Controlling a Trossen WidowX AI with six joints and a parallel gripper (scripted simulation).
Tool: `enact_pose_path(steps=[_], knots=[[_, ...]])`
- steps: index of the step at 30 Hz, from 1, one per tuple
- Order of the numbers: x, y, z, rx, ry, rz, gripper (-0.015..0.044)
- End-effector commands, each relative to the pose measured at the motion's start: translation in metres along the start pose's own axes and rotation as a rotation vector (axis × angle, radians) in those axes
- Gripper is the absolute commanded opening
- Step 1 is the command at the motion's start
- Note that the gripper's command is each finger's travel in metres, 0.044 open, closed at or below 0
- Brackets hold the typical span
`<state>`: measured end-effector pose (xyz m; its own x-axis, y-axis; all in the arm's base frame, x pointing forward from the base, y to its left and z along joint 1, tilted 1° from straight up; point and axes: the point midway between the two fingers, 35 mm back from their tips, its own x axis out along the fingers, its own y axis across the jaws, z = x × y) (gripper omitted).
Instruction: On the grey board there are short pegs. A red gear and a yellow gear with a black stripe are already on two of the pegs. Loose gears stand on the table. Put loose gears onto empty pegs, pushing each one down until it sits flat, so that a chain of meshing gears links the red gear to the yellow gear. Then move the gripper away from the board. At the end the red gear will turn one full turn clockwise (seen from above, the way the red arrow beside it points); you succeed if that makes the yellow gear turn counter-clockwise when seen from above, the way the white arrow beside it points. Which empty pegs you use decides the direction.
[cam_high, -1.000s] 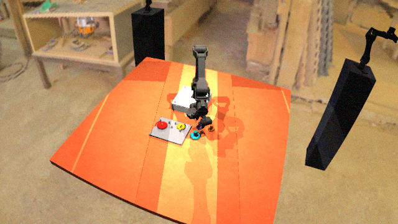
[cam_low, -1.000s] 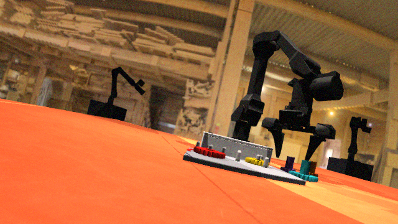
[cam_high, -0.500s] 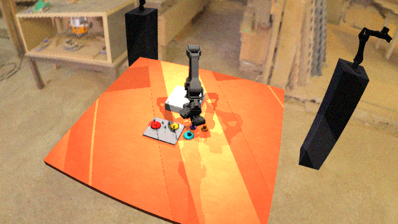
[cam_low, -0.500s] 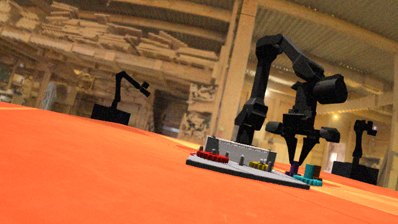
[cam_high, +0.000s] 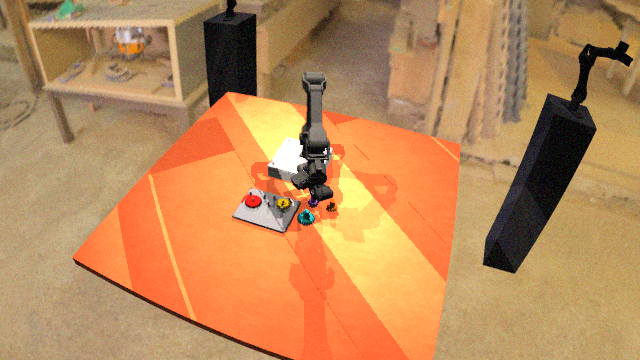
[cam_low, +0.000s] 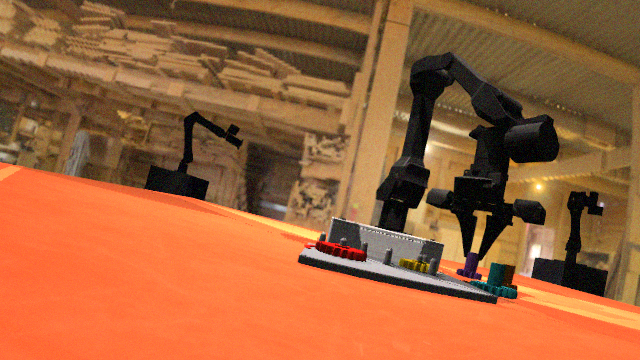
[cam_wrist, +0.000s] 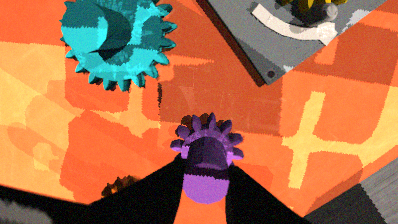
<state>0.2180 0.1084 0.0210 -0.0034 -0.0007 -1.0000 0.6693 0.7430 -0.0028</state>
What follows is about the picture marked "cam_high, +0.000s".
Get red gear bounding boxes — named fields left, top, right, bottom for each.
left=245, top=195, right=262, bottom=208

